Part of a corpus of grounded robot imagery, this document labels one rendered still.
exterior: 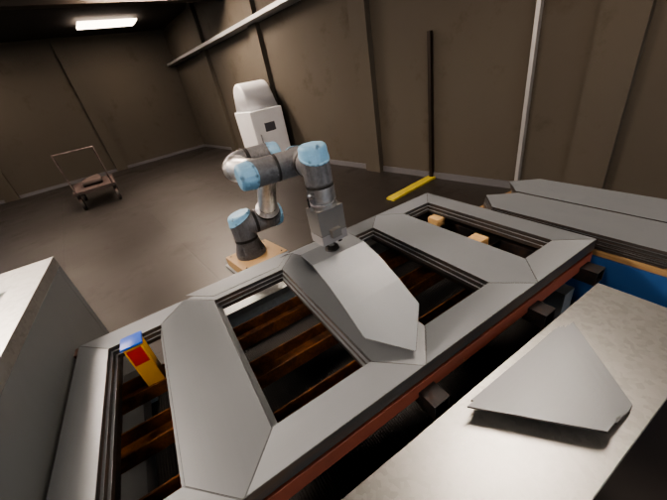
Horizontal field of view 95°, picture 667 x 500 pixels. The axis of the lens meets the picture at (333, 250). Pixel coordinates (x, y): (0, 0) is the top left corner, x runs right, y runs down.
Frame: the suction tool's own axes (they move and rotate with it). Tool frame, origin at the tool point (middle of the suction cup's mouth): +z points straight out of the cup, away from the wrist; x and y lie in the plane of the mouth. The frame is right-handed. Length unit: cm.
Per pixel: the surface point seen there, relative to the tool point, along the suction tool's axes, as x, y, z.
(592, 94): 45, 298, 8
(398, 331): -28.5, -2.3, 10.8
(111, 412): 8, -68, 18
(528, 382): -52, 15, 22
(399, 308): -24.7, 2.2, 8.4
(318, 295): 4.5, -6.1, 15.7
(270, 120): 524, 216, 16
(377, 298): -20.2, -0.9, 5.8
